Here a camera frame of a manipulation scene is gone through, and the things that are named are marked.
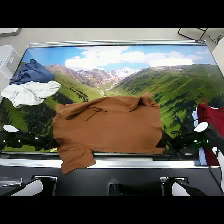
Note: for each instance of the brown shirt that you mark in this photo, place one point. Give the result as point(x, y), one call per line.
point(113, 128)

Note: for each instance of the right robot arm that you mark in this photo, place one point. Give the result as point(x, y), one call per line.
point(200, 138)

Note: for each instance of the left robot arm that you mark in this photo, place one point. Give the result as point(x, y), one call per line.
point(23, 140)

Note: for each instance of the white garment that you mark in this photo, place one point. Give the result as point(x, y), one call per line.
point(28, 93)

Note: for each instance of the blue garment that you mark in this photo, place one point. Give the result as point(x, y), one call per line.
point(31, 72)

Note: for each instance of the red garment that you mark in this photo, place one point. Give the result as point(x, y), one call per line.
point(213, 116)

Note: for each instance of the silver frame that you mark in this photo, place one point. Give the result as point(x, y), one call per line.
point(133, 164)

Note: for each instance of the black metal frame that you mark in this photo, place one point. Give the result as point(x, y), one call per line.
point(196, 35)

